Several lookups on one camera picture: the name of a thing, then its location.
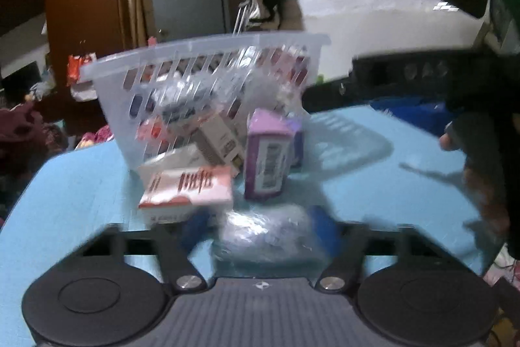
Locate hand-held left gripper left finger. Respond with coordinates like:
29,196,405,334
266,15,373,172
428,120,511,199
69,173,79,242
77,211,212,294

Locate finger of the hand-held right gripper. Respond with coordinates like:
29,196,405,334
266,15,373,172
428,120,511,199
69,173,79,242
303,81,370,114

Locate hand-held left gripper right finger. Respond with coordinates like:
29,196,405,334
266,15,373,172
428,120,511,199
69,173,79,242
309,206,443,293

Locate white and pink box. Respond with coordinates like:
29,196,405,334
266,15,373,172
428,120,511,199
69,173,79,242
137,163,235,226

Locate red box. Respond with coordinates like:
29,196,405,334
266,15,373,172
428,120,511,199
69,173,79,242
266,46,311,89

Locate white roll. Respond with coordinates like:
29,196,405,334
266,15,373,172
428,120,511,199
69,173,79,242
211,204,326,263

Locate purple box with barcode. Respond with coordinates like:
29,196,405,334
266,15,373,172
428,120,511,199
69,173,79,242
244,109,296,201

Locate white printed box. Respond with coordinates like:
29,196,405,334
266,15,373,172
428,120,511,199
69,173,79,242
190,114,245,178

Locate white and navy box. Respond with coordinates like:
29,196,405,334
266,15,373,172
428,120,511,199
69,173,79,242
160,93,214,129

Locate white plastic basket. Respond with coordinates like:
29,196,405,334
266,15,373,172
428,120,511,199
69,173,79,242
79,32,332,185

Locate person's right hand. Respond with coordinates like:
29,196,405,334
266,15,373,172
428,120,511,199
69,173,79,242
439,120,511,238

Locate blue fabric bag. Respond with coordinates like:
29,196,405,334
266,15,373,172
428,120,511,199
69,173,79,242
369,97,448,128

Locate green box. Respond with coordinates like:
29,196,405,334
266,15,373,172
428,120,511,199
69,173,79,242
489,0,520,56

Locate metal crutch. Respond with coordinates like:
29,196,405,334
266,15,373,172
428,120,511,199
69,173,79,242
231,0,261,37

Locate white plastic bag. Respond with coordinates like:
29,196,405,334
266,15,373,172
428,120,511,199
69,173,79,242
71,82,99,102

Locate pile of clothes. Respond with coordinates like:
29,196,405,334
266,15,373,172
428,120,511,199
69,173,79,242
0,119,71,218

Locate orange plastic bag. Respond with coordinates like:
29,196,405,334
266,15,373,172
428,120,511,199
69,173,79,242
67,53,97,86

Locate maroon cloth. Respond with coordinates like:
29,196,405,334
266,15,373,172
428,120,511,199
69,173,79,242
0,101,49,153

